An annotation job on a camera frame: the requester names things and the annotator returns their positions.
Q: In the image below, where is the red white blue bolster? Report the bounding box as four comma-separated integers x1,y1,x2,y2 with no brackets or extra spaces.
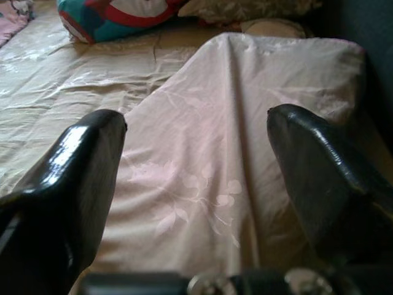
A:
56,0,191,44

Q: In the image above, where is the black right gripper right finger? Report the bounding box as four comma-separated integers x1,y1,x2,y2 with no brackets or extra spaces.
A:
266,103,393,265

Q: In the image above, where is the small round beige pillow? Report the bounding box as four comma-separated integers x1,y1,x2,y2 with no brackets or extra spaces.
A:
241,17,314,39

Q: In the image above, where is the beige floral bed sheet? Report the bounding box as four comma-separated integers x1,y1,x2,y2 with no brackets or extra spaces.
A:
0,7,314,200

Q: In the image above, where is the grey leaf print pillow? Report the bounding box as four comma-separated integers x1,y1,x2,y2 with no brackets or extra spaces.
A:
177,0,323,24

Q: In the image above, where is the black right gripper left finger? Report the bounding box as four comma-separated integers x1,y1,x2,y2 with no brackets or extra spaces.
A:
0,108,128,295

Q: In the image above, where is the pink cartoon print blanket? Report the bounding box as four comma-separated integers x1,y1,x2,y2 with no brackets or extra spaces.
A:
0,0,36,49

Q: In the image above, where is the beige floral pillow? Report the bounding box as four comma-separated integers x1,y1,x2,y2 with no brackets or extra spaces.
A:
88,33,368,277

